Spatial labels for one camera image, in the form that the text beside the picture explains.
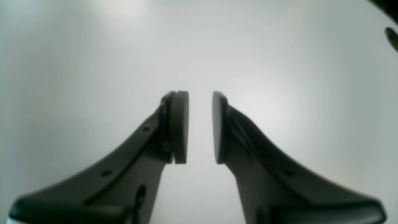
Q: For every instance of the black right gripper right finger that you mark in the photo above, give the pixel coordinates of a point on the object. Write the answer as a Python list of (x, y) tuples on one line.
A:
[(273, 187)]

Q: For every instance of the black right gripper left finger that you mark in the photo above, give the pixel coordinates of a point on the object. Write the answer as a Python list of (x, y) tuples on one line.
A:
[(122, 187)]

